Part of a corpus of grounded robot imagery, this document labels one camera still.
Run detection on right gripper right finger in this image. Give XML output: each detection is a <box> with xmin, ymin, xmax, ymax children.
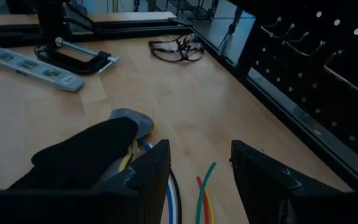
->
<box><xmin>229</xmin><ymin>139</ymin><xmax>358</xmax><ymax>224</ymax></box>

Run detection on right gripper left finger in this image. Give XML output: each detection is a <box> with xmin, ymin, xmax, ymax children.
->
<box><xmin>0</xmin><ymin>139</ymin><xmax>172</xmax><ymax>224</ymax></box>

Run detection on black C-clamp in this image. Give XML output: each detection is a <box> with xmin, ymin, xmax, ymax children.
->
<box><xmin>34</xmin><ymin>36</ymin><xmax>120</xmax><ymax>77</ymax></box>

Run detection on black peg board stand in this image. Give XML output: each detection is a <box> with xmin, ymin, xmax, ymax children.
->
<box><xmin>227</xmin><ymin>0</ymin><xmax>358</xmax><ymax>187</ymax></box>

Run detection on black work glove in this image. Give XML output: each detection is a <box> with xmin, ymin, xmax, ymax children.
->
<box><xmin>7</xmin><ymin>116</ymin><xmax>139</xmax><ymax>190</ymax></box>

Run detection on black glove with grey cuff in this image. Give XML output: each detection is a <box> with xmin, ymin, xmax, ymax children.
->
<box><xmin>99</xmin><ymin>108</ymin><xmax>155</xmax><ymax>187</ymax></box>

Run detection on black safety glasses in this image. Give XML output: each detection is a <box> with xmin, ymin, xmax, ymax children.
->
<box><xmin>148</xmin><ymin>33</ymin><xmax>205</xmax><ymax>63</ymax></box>

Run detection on multicolour wire bundle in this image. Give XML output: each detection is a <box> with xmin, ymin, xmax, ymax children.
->
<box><xmin>118</xmin><ymin>138</ymin><xmax>218</xmax><ymax>224</ymax></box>

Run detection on metal wire hook rack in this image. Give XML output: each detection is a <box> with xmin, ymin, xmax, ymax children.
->
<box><xmin>259</xmin><ymin>15</ymin><xmax>358</xmax><ymax>103</ymax></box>

